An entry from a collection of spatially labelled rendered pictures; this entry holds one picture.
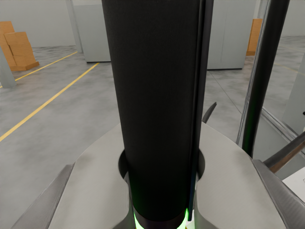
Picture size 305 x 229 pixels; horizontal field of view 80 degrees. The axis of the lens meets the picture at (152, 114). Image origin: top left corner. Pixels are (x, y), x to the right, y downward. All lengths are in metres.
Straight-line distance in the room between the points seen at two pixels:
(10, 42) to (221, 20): 6.84
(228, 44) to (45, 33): 11.39
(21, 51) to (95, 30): 2.71
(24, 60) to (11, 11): 7.33
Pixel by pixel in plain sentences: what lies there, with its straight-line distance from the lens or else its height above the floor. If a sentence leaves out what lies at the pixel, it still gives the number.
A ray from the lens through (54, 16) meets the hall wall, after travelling 13.87.
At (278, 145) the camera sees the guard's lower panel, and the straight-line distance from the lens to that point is 1.34.
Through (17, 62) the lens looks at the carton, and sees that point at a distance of 8.42.
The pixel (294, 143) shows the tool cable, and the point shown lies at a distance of 0.32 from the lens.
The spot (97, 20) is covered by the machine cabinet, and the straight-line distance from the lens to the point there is 7.45.
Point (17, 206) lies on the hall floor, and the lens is 2.43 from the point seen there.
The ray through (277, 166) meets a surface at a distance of 0.28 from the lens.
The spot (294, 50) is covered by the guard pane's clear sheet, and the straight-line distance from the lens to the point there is 1.25.
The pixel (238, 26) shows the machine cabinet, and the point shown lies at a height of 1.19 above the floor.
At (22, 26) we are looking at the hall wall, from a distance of 15.04.
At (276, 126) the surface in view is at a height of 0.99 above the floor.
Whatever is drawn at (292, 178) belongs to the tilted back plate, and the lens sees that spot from 0.60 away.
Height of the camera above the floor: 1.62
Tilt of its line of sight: 29 degrees down
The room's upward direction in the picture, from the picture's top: 3 degrees counter-clockwise
